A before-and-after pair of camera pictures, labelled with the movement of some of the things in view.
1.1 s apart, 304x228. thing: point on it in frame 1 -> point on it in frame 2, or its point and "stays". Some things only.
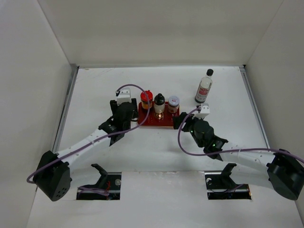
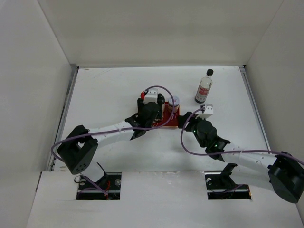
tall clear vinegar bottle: x=204 y=90 stays
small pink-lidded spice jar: x=173 y=104 stays
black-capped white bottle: x=159 y=103 stays
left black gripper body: x=115 y=106 -> x=141 y=104
